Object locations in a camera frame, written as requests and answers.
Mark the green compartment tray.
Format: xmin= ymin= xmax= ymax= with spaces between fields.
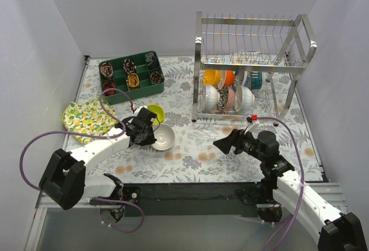
xmin=98 ymin=51 xmax=165 ymax=104

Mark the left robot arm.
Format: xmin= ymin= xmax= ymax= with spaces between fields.
xmin=39 ymin=106 xmax=157 ymax=210

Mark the lemon print cloth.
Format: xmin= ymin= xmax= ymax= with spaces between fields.
xmin=61 ymin=97 xmax=116 ymax=136

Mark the pink brown rolled tie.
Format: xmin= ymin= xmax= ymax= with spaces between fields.
xmin=100 ymin=62 xmax=114 ymax=80

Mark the dark grey rolled tie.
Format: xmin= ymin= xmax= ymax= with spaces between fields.
xmin=145 ymin=51 xmax=158 ymax=69

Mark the red black rolled tie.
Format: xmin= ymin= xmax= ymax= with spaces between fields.
xmin=103 ymin=81 xmax=116 ymax=96

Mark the teal bowl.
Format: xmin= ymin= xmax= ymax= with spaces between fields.
xmin=251 ymin=72 xmax=263 ymax=91

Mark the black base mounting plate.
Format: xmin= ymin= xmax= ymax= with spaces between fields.
xmin=115 ymin=181 xmax=285 ymax=217

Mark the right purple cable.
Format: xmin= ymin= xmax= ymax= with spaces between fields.
xmin=256 ymin=115 xmax=306 ymax=251

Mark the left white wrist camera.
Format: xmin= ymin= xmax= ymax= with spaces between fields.
xmin=133 ymin=105 xmax=148 ymax=115

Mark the yellow black rolled tie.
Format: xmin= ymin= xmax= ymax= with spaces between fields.
xmin=126 ymin=73 xmax=140 ymax=91

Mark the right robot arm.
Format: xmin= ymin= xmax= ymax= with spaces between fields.
xmin=213 ymin=129 xmax=368 ymax=250

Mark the dark floral rolled tie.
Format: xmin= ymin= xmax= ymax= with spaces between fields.
xmin=123 ymin=59 xmax=137 ymax=75

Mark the blue floral white bowl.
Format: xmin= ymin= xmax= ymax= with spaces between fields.
xmin=234 ymin=71 xmax=251 ymax=88

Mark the white ribbed bowl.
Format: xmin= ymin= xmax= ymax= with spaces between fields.
xmin=202 ymin=84 xmax=220 ymax=111

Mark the floral table mat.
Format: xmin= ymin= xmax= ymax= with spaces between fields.
xmin=90 ymin=57 xmax=322 ymax=183

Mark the dark floral pink bowl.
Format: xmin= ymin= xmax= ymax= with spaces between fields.
xmin=217 ymin=86 xmax=235 ymax=111

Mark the light blue white bowl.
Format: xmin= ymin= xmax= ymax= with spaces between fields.
xmin=234 ymin=85 xmax=255 ymax=113

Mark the lime green bowl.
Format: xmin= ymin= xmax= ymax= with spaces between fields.
xmin=153 ymin=113 xmax=165 ymax=126
xmin=147 ymin=104 xmax=165 ymax=114

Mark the beige bowl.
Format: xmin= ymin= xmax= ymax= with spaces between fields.
xmin=151 ymin=123 xmax=175 ymax=151

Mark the steel two-tier dish rack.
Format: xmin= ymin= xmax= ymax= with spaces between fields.
xmin=191 ymin=12 xmax=318 ymax=122

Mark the yellow orange bowl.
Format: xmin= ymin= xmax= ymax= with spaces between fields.
xmin=203 ymin=69 xmax=221 ymax=86

